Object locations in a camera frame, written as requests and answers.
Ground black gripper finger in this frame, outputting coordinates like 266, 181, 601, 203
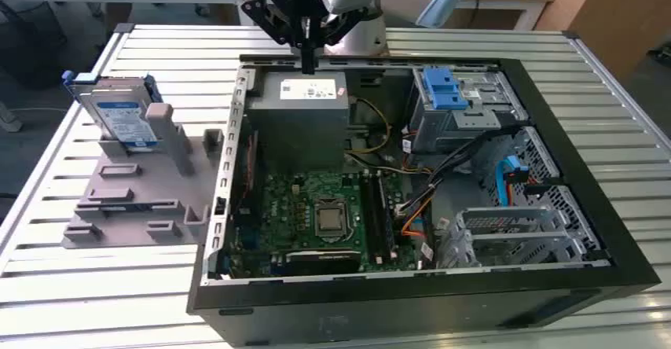
309, 8, 381, 75
240, 0, 310, 75

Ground hard disk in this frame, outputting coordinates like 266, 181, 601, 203
61, 70, 161, 153

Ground blue SATA wire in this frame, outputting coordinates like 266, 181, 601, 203
492, 155, 525, 208

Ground multicolour power wire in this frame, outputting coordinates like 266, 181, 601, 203
516, 167, 565, 197

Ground blue drive cage latch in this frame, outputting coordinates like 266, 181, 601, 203
421, 68, 470, 111

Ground grey power supply unit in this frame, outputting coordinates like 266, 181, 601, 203
245, 69, 350, 173

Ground metal optical drive cage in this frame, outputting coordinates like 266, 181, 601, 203
408, 65, 530, 156

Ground green motherboard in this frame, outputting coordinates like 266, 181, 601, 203
229, 170, 420, 277

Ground black RAM slot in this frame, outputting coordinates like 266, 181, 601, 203
360, 171, 382, 262

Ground silver CPU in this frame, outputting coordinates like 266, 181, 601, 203
317, 208, 346, 234

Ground CPU socket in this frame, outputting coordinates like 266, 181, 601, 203
312, 197, 353, 244

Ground installed RAM stick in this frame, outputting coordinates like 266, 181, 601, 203
374, 174, 398, 259

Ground grey parts rack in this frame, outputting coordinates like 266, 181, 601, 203
61, 103, 226, 250

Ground wooden cabinet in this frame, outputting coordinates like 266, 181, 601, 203
533, 0, 671, 83

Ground white furniture leg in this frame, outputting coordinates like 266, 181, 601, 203
0, 101, 25, 133

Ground RAM stick in rack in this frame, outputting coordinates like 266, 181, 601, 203
98, 203, 158, 211

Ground black graphics card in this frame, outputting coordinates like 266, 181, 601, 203
281, 248, 362, 275

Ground black open PC case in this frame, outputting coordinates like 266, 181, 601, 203
186, 53, 663, 346

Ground yellow wire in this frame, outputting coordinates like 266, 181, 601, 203
345, 97, 394, 156

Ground black cable bundle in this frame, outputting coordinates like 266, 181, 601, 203
418, 127, 525, 193

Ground orange wire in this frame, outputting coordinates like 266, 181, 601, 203
400, 195, 436, 242

